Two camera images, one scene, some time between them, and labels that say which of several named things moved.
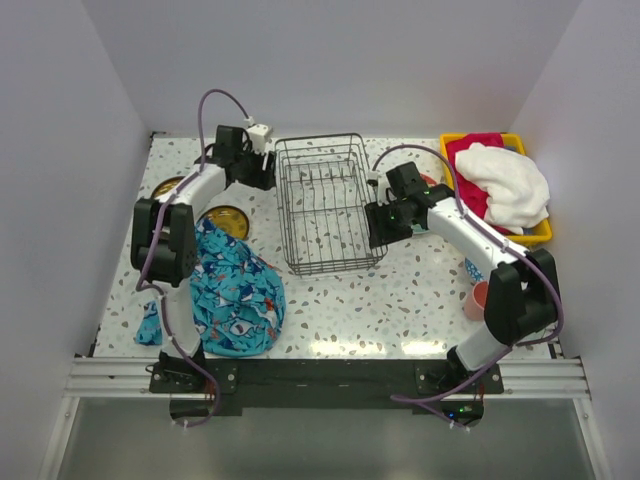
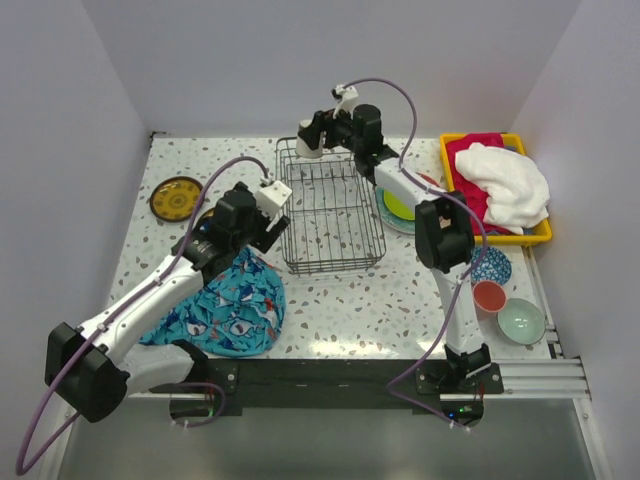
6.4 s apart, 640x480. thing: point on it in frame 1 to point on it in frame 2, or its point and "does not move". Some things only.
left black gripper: (263, 179) to (264, 237)
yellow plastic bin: (540, 233) does not move
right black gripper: (379, 234) to (323, 122)
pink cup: (474, 306) does not move
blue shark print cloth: (238, 298) does not move
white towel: (517, 193) does not move
